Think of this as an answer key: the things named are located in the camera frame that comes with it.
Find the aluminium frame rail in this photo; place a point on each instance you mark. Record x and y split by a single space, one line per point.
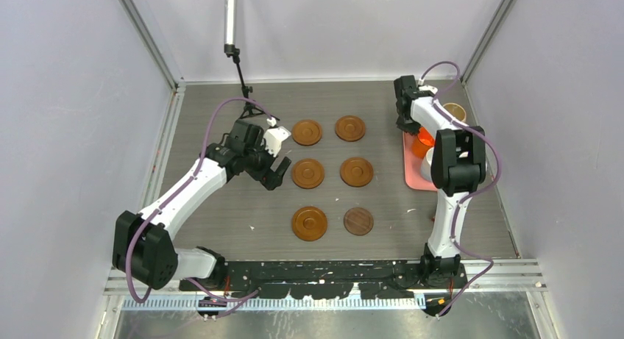
505 276

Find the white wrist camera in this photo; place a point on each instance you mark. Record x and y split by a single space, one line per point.
274 136
431 90

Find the white ceramic mug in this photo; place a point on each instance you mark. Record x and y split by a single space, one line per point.
425 168

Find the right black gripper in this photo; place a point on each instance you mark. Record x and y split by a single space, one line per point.
408 128

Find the brown wooden coaster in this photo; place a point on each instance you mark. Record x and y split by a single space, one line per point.
307 132
356 172
309 223
350 128
308 173

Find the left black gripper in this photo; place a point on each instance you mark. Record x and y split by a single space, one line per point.
274 179

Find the orange ceramic mug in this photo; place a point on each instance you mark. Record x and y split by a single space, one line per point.
422 143

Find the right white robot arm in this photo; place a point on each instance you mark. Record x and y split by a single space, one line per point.
457 169

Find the black tripod with silver pole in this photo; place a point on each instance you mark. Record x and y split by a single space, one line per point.
230 49

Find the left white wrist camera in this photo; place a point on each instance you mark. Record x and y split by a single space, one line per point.
274 136

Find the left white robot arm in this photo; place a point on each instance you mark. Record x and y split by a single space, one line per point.
143 246

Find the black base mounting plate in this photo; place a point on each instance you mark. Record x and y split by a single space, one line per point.
372 279

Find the beige ceramic mug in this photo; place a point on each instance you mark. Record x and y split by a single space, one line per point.
456 111

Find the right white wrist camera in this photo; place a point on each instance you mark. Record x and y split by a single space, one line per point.
431 90

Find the pink plastic tray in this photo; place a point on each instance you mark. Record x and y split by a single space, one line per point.
412 165

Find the dark walnut wooden coaster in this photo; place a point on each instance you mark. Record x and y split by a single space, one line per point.
358 221

